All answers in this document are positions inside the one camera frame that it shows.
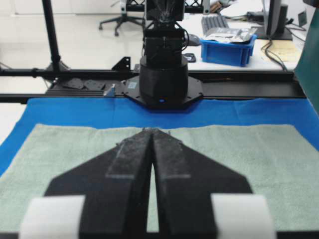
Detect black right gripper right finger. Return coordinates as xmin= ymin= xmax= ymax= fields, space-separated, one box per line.
xmin=151 ymin=128 xmax=276 ymax=239

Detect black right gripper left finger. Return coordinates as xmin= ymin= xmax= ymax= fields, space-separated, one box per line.
xmin=19 ymin=128 xmax=153 ymax=239

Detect light green bath towel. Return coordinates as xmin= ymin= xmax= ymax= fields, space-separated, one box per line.
xmin=0 ymin=124 xmax=319 ymax=232

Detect blue table cloth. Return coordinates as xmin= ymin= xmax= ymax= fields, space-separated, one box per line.
xmin=0 ymin=98 xmax=319 ymax=172

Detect blue plastic bin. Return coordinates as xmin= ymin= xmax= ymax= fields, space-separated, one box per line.
xmin=200 ymin=34 xmax=257 ymax=67

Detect silver foil bags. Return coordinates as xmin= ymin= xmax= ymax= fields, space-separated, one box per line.
xmin=203 ymin=27 xmax=257 ymax=43

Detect black computer keyboard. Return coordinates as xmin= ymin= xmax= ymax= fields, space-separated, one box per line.
xmin=201 ymin=15 xmax=229 ymax=34

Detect dark green panel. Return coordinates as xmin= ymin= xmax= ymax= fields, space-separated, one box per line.
xmin=294 ymin=4 xmax=319 ymax=151

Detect black office chair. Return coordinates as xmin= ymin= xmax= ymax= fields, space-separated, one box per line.
xmin=98 ymin=0 xmax=146 ymax=37

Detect black computer monitor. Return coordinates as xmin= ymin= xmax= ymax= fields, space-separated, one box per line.
xmin=255 ymin=0 xmax=293 ymax=41

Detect black aluminium frame rail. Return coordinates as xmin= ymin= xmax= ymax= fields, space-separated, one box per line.
xmin=0 ymin=69 xmax=305 ymax=109

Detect black vertical frame pole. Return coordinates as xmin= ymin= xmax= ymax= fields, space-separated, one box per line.
xmin=42 ymin=0 xmax=61 ymax=71

